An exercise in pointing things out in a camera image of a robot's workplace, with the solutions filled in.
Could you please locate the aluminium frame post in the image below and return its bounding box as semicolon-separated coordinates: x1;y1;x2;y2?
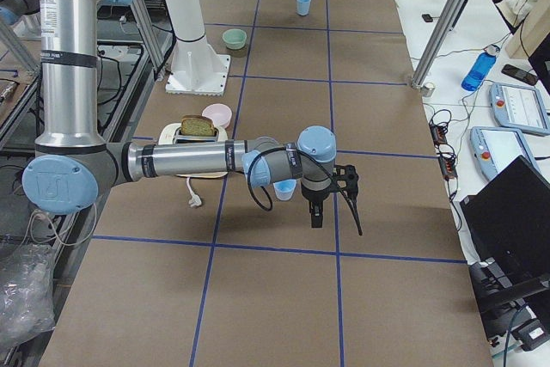
410;0;465;89

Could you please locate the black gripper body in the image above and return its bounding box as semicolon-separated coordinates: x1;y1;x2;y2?
301;188;330;217

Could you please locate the black laptop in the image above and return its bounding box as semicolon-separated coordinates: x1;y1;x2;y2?
460;156;549;277

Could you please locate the cream toaster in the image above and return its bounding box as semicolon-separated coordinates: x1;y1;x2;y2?
157;123;228;179

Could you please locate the lower teach pendant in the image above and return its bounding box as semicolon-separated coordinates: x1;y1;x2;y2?
470;126;540;180

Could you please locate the upper teach pendant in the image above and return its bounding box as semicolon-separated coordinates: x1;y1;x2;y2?
489;83;549;136

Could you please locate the blue water bottle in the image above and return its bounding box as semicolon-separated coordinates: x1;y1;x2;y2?
461;44;501;92

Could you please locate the green bowl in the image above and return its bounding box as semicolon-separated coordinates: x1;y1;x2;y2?
222;28;248;50

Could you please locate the teach pendant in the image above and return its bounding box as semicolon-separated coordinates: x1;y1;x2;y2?
470;126;540;180
489;83;549;136

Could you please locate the black smartphone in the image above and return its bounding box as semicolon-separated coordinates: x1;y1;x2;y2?
501;64;538;86

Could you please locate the light blue cup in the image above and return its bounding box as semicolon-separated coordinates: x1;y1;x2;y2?
273;179;296;201
296;0;312;16

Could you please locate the white toaster plug cable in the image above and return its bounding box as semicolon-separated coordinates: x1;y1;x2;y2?
185;176;203;209

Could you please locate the bread slice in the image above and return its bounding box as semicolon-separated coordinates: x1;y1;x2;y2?
180;115;216;137

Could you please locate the pink bowl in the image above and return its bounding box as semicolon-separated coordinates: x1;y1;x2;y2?
202;103;233;129

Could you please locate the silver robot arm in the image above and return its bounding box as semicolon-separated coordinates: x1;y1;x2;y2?
1;0;40;26
22;0;337;228

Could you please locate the clear plastic bag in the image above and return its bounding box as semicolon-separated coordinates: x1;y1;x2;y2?
1;244;55;352

